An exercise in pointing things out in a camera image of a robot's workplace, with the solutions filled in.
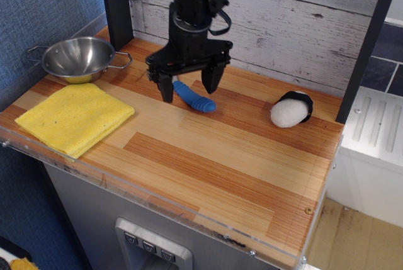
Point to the yellow object at bottom corner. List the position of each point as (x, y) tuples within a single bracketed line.
[(22, 264)]

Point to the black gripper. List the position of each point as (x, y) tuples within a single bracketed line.
[(187, 51)]

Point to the white and black plush toy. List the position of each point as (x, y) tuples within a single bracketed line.
[(293, 108)]

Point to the grey toy fridge cabinet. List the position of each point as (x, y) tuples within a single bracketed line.
[(231, 210)]

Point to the dark right vertical post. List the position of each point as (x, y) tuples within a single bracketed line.
[(374, 28)]

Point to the dark left vertical post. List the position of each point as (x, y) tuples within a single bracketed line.
[(119, 22)]

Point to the white ridged side unit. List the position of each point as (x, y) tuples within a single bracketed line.
[(367, 172)]

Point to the clear acrylic table edge guard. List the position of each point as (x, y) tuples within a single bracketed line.
[(93, 200)]

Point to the dark vertical post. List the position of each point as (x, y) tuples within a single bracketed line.
[(374, 28), (119, 22)]

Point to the stainless steel bowl with handles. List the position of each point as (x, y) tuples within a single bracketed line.
[(79, 60)]

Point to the blue handled metal fork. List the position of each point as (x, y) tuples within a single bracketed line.
[(191, 98)]

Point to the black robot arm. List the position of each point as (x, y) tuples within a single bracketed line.
[(198, 14)]

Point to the silver dispenser button panel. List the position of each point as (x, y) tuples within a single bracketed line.
[(144, 249)]

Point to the yellow folded towel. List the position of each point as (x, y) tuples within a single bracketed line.
[(75, 118)]

